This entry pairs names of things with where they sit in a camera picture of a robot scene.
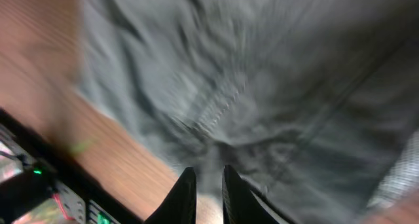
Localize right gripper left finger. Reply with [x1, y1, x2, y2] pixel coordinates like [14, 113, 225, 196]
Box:
[144, 167, 197, 224]

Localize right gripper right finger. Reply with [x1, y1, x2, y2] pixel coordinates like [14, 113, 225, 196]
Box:
[222, 165, 279, 224]

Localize grey shorts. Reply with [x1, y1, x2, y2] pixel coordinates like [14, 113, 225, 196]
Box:
[79, 0, 418, 223]

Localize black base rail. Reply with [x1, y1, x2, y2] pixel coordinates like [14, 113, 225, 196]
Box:
[1, 109, 144, 223]

